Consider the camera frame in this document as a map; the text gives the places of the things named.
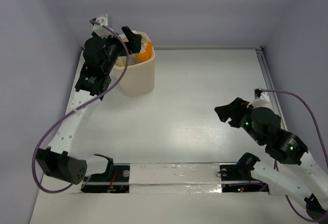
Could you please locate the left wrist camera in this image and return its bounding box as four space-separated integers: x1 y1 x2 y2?
90 13 114 38

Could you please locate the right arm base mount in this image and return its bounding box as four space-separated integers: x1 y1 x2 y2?
216 153 270 193

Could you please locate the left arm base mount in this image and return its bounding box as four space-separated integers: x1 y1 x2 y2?
80 154 131 193

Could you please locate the crushed clear bottle white cap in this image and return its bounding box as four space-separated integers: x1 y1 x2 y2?
128 54 139 66

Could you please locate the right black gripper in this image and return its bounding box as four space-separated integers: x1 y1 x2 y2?
214 95 264 145

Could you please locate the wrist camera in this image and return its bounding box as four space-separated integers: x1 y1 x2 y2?
247 88 270 108
90 13 114 38

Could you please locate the silver foil tape strip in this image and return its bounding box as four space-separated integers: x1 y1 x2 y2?
129 163 222 194

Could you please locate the aluminium table edge rail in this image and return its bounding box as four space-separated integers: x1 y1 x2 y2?
256 47 288 130

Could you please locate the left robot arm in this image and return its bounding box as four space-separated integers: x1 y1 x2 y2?
32 25 142 186

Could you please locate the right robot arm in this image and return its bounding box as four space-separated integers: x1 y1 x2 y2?
214 97 327 223

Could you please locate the large bottle yellow label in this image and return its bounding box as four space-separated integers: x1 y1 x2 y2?
115 56 129 68

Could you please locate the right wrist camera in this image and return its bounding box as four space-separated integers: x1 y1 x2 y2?
247 88 270 108

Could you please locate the orange juice bottle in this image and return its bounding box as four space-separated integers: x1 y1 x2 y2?
135 41 153 63

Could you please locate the beige plastic waste bin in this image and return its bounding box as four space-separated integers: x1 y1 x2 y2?
112 30 155 97

